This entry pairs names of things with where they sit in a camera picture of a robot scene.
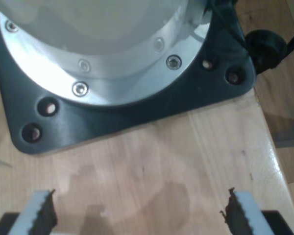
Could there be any black round caster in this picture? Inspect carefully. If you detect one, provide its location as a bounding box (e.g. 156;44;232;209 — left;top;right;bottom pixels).
245;29;288;75

